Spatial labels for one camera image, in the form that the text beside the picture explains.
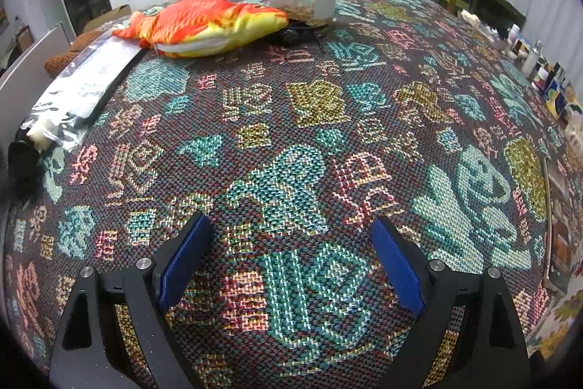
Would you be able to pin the wooden dining chair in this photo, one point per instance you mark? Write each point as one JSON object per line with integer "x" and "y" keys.
{"x": 22, "y": 39}

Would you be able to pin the beige cloth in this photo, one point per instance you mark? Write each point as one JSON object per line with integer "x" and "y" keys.
{"x": 42, "y": 134}

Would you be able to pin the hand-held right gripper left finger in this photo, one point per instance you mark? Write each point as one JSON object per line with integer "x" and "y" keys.
{"x": 184, "y": 261}

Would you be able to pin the row of small bottles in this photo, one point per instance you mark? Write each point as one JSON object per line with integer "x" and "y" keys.
{"x": 546, "y": 74}

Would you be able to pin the patterned woven tablecloth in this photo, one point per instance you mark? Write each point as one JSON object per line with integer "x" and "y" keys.
{"x": 296, "y": 143}

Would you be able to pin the small white object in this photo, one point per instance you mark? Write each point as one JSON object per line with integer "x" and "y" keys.
{"x": 470, "y": 17}

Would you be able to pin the brown knitted roll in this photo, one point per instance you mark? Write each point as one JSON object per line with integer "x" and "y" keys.
{"x": 61, "y": 62}
{"x": 87, "y": 39}

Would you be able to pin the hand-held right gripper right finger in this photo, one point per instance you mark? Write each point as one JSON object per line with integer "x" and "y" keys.
{"x": 396, "y": 263}

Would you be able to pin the orange fish plush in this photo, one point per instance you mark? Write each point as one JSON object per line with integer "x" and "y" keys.
{"x": 205, "y": 24}

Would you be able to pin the black rolled cloth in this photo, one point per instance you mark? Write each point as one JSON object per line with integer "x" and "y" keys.
{"x": 291, "y": 36}

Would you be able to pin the cardboard box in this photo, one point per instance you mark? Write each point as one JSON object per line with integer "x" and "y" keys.
{"x": 107, "y": 17}

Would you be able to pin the clear plastic bag with sheet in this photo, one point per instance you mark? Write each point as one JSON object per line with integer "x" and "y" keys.
{"x": 95, "y": 79}

